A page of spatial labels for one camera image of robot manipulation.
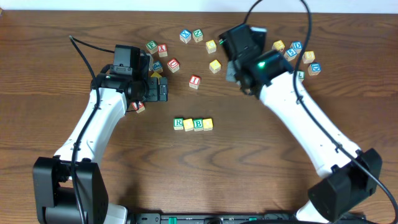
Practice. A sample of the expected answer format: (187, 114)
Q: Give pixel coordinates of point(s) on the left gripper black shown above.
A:
(162, 89)

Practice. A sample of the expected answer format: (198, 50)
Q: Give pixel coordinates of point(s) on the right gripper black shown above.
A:
(231, 72)

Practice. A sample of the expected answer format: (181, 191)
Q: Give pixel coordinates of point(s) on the green R block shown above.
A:
(178, 124)

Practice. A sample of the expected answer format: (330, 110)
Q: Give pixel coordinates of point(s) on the yellow O block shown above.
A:
(188, 124)
(207, 124)

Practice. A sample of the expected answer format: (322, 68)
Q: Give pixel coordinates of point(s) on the green B block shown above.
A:
(198, 124)

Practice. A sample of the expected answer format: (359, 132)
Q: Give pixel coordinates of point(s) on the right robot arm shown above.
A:
(348, 174)

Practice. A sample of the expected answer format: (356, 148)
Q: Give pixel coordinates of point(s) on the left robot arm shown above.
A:
(69, 187)

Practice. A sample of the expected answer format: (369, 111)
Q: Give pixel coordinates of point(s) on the yellow block left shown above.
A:
(155, 74)

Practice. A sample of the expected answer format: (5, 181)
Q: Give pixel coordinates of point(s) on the blue P block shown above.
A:
(157, 67)

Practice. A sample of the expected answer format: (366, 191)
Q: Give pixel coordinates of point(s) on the yellow block centre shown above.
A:
(215, 66)

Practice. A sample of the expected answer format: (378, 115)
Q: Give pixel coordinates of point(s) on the red A block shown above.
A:
(138, 107)

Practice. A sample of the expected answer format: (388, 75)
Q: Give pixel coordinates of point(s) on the red U block far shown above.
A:
(173, 65)

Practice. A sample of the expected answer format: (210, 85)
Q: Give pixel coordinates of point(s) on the yellow C block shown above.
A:
(210, 46)

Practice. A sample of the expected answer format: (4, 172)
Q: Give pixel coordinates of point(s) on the red I block near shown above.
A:
(194, 82)

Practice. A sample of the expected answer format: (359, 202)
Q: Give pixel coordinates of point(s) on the red Y block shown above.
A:
(162, 50)

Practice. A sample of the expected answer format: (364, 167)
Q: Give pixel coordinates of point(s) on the green F block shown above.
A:
(152, 46)

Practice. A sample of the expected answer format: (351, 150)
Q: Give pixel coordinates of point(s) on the yellow block far right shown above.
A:
(278, 46)

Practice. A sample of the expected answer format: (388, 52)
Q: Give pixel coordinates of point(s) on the green N block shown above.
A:
(197, 35)

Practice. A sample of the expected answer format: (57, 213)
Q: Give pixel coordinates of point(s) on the blue X block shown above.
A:
(185, 36)

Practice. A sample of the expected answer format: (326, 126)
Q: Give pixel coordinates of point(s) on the blue 5 block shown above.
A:
(290, 54)

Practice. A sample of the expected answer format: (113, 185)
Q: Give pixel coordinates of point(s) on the green 7 block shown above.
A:
(301, 75)

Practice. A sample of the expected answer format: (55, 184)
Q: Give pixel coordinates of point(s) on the blue D block far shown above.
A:
(296, 46)

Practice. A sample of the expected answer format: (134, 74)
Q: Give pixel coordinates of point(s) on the blue d block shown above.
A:
(314, 69)
(296, 46)

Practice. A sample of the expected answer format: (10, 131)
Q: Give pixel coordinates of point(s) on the yellow 8 block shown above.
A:
(308, 57)

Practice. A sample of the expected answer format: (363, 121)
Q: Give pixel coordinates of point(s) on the blue D block right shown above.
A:
(314, 69)

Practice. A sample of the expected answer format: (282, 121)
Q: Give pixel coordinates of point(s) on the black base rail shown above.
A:
(156, 218)

